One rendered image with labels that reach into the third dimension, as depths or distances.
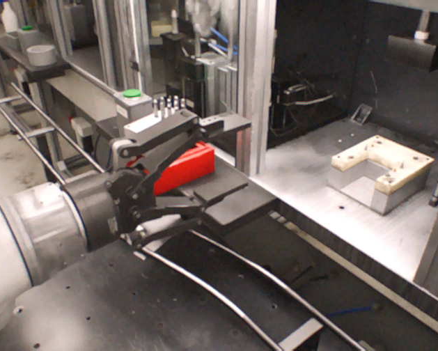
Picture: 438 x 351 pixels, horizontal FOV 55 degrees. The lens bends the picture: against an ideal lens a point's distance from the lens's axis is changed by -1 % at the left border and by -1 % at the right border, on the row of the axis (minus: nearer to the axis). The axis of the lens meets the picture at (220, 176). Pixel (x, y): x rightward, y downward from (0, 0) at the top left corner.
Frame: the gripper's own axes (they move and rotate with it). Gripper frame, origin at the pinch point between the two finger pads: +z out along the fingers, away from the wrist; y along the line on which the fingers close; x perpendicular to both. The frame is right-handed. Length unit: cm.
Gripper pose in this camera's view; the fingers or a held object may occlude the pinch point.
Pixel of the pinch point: (226, 157)
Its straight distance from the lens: 53.1
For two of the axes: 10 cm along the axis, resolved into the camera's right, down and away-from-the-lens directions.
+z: 7.8, -3.4, 5.2
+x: -6.2, -4.3, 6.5
